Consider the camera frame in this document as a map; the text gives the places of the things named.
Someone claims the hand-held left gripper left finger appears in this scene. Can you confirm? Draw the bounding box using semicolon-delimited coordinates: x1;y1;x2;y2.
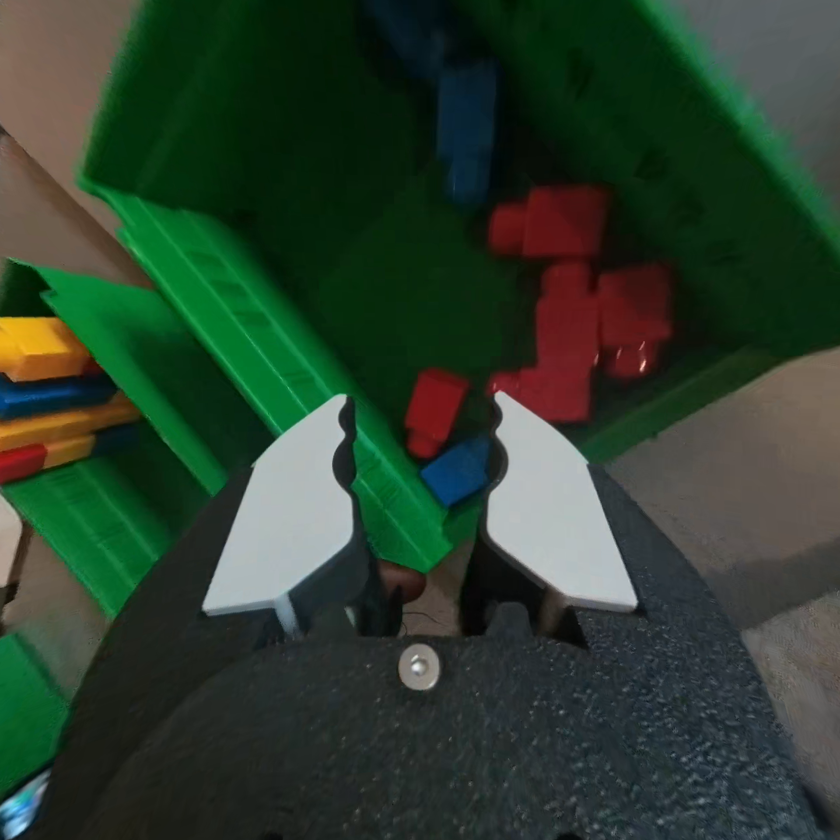
202;394;367;639

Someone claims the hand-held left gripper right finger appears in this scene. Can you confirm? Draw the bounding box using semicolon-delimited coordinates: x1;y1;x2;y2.
481;391;639;614

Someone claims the blue single-stud mega block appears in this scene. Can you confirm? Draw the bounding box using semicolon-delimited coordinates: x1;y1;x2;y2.
419;436;494;508

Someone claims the red single-stud mega block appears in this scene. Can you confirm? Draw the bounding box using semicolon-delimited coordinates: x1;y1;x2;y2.
403;368;471;459

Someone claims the pile of mega blocks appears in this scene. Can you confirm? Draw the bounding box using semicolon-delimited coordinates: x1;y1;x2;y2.
364;0;678;425

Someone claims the large green plastic bin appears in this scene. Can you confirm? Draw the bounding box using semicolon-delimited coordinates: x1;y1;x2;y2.
77;0;840;573

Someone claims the row of coloured flat blocks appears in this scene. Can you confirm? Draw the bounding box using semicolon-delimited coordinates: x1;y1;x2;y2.
0;317;143;485

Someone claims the person's left hand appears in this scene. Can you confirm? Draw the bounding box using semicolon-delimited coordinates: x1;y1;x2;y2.
381;561;429;602

